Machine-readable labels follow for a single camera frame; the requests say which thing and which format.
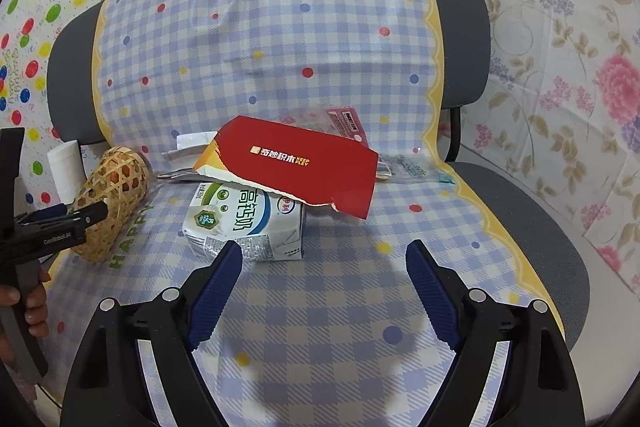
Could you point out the white green milk carton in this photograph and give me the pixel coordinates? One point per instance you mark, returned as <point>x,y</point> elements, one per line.
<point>240,222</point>

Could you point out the blue checked dotted cloth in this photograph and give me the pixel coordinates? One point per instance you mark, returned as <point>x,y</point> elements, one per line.
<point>300,32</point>

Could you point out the woven bamboo basket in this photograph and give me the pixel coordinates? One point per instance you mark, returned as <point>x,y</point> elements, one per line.
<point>112,202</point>

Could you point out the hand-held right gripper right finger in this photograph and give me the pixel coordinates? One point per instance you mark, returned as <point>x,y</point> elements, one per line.
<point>430,292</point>

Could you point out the white paper roll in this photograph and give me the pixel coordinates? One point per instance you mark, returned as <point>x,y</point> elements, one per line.
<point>65,172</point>

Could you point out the red torn cardboard box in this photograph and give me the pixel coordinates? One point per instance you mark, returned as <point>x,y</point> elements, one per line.
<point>300,157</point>

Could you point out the person's left hand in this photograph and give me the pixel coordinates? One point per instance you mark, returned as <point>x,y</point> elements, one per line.
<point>36,302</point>

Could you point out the clear plastic bag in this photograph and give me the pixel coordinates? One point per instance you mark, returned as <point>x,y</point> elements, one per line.
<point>410,167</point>

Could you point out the clear bag with pink label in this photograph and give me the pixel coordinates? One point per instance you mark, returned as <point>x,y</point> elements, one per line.
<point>345,119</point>

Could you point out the crumpled grey wrapper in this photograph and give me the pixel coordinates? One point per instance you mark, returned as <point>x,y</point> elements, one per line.
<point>175,176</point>

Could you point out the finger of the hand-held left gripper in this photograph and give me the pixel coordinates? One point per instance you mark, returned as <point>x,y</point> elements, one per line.
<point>50,212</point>
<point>90,214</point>

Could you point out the floral cloth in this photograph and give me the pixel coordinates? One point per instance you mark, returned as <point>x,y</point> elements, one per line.
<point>550,57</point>

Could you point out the grey office chair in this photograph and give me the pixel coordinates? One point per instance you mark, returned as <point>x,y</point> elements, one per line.
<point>465,7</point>

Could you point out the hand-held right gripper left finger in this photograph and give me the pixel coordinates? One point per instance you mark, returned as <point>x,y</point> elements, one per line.
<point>220,287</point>

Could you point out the white paper scrap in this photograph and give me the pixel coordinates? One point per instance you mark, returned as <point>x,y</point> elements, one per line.
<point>195,140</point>

